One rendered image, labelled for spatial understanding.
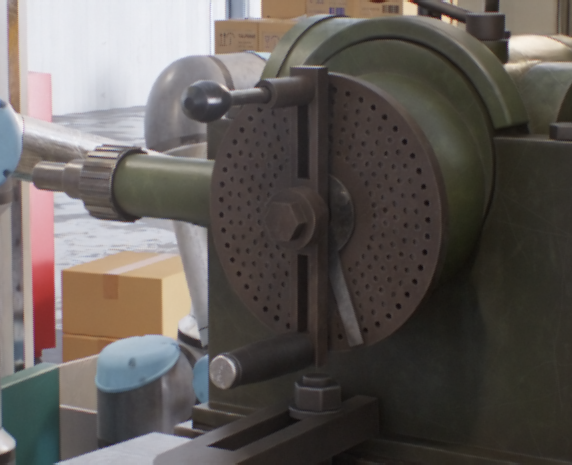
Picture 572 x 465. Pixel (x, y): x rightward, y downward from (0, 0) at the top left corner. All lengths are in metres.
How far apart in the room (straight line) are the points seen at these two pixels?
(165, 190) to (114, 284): 4.12
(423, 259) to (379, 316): 0.05
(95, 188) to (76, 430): 1.98
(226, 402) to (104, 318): 4.09
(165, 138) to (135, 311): 2.87
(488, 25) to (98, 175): 0.30
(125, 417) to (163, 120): 0.43
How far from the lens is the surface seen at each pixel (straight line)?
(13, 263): 2.78
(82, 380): 3.81
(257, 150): 1.36
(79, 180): 1.50
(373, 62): 1.39
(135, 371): 2.80
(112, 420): 2.83
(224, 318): 1.50
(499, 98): 1.35
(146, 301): 5.52
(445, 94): 1.36
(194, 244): 2.68
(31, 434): 2.78
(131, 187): 1.46
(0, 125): 2.19
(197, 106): 1.21
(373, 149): 1.30
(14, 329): 2.79
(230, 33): 10.24
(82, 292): 5.61
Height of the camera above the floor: 1.37
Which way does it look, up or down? 9 degrees down
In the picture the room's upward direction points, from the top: straight up
